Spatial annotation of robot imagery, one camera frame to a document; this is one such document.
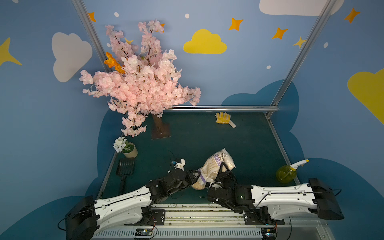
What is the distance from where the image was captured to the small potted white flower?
0.88 metres

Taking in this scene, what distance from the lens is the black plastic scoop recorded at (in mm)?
902

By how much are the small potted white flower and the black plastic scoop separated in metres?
0.03
